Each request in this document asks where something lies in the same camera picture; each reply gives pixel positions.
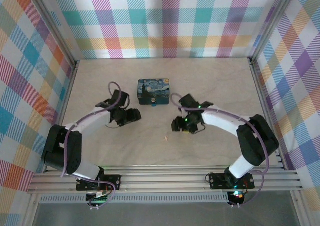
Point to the small metal key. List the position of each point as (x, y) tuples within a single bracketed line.
[(165, 137)]

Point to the small blue padlock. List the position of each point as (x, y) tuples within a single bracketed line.
[(154, 102)]

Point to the starry night print tin box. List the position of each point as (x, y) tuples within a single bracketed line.
[(153, 89)]

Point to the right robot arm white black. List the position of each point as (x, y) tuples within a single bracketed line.
[(220, 121)]

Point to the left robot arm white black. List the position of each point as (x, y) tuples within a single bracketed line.
[(97, 116)]

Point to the aluminium table side rail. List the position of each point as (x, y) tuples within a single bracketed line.
[(265, 103), (66, 106)]

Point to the long aluminium mounting rail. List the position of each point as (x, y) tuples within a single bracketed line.
[(162, 179)]

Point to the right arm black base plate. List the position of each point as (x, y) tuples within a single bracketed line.
[(217, 181)]

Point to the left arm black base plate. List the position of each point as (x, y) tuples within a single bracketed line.
[(112, 182)]

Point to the aluminium frame post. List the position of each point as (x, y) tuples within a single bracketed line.
[(53, 26), (272, 23)]

